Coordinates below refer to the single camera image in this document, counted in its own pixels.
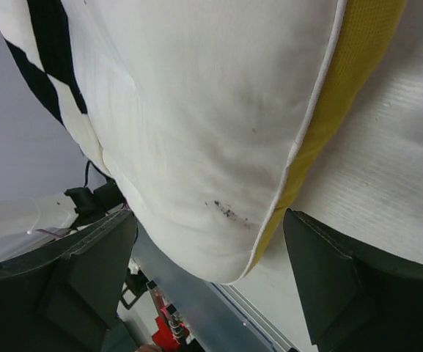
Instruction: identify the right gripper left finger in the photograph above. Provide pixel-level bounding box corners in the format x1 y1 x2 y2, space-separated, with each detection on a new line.
0 211 136 351

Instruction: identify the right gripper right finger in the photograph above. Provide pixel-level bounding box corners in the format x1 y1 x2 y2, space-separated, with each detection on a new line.
283 210 423 351

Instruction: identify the white pillow yellow edge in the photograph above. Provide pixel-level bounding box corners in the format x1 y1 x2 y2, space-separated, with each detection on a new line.
63 1 423 283

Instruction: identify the black white checkered pillowcase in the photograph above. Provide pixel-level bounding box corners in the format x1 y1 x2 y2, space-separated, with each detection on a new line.
0 1 111 175

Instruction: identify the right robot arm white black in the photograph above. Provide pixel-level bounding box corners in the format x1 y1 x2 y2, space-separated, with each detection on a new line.
0 192 423 351

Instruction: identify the aluminium mounting rail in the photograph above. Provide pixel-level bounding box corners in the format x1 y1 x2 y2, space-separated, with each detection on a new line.
132 225 297 352

